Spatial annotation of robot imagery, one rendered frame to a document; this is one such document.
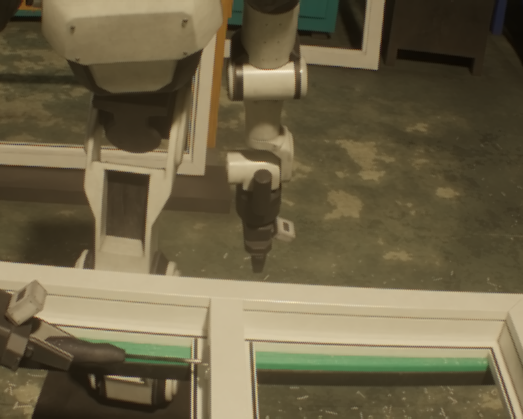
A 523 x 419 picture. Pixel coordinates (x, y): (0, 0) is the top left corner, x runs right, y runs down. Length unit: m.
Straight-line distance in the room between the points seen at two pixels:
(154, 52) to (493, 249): 2.14
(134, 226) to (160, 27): 0.51
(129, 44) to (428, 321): 0.59
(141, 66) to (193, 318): 0.41
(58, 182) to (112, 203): 1.56
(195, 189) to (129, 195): 1.57
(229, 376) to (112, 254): 0.66
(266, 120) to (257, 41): 0.21
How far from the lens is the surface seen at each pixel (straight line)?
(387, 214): 3.43
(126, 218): 1.77
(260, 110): 1.68
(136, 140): 1.69
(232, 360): 1.16
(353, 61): 4.65
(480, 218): 3.54
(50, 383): 2.27
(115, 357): 1.16
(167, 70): 1.48
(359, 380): 1.31
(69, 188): 3.28
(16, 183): 3.31
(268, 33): 1.51
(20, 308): 1.12
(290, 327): 1.30
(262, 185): 1.77
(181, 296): 1.26
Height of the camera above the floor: 1.67
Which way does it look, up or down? 30 degrees down
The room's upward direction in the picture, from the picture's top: 7 degrees clockwise
